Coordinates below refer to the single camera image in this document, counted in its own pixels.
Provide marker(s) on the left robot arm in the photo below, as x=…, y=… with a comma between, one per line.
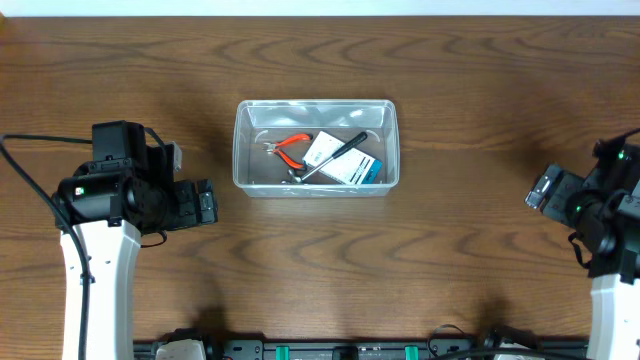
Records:
x=125, y=192

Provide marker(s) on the clear plastic container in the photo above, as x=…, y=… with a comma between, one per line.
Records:
x=258, y=173

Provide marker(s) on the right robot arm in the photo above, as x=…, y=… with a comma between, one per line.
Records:
x=602, y=210

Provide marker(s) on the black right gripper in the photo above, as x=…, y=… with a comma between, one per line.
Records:
x=558, y=204

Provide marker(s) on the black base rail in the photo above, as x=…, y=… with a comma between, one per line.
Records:
x=446, y=342

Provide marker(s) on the black handled claw hammer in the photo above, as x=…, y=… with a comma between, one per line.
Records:
x=351, y=144

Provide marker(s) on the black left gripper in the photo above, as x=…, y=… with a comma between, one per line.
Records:
x=186, y=213

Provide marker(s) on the white blue card package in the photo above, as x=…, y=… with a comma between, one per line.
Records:
x=353, y=168

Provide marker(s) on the red handled pliers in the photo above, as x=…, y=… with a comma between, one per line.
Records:
x=280, y=149

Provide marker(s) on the silver ring spanner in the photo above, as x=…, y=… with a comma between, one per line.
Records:
x=317, y=190

